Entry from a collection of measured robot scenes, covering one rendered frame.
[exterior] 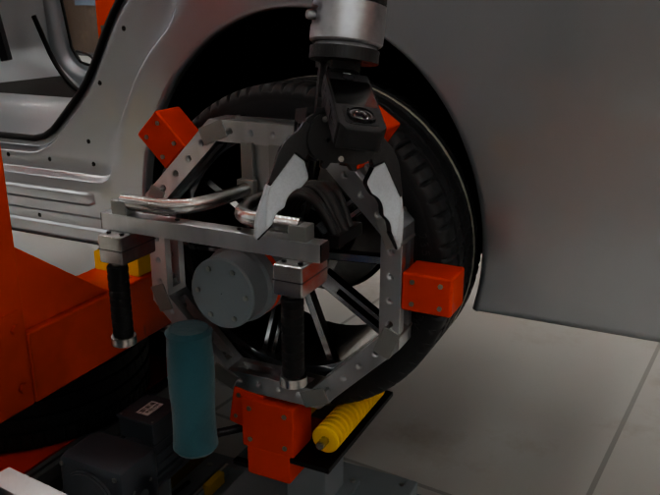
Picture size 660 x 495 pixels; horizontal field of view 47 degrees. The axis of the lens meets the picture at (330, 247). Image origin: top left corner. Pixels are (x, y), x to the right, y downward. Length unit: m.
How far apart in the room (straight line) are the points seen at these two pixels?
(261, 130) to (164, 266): 0.37
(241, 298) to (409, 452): 1.26
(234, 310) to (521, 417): 1.55
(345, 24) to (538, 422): 2.06
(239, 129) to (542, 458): 1.51
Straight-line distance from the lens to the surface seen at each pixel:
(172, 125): 1.48
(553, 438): 2.59
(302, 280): 1.13
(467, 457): 2.44
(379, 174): 0.77
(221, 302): 1.32
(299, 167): 0.75
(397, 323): 1.34
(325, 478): 1.77
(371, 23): 0.77
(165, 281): 1.57
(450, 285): 1.28
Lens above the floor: 1.33
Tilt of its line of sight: 18 degrees down
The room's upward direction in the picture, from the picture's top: straight up
